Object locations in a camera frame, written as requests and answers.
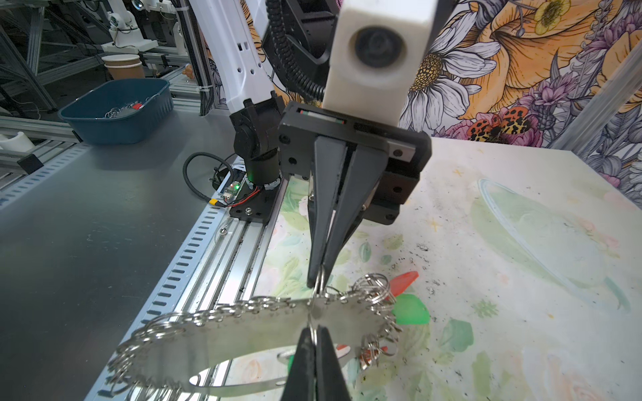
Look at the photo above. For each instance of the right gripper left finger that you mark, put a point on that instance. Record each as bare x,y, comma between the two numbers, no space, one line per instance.
300,384

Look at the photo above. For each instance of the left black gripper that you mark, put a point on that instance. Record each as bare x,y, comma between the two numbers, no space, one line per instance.
310,146

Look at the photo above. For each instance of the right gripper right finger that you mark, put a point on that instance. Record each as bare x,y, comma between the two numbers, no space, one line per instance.
330,383

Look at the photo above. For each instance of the green key tag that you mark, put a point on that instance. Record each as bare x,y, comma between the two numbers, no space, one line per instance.
410,310

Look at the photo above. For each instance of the red key tag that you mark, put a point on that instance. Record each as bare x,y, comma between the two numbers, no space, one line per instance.
400,283

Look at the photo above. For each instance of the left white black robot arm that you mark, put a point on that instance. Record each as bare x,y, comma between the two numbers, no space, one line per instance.
316,89

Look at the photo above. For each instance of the green circuit board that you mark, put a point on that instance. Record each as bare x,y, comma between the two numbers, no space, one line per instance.
231,190

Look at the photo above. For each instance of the teal plastic bin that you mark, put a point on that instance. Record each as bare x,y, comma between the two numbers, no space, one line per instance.
119,112

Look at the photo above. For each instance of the paper cup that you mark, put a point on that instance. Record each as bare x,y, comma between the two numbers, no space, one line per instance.
124,66

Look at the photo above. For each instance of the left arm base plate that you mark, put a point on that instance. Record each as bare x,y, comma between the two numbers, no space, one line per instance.
254,203

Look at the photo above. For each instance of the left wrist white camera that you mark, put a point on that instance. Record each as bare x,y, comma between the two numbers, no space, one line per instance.
377,49

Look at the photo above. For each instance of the aluminium front rail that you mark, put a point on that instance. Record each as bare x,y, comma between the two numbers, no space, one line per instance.
229,271

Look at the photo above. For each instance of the perforated metal cable tray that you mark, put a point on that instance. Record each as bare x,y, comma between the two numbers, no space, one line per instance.
173,282

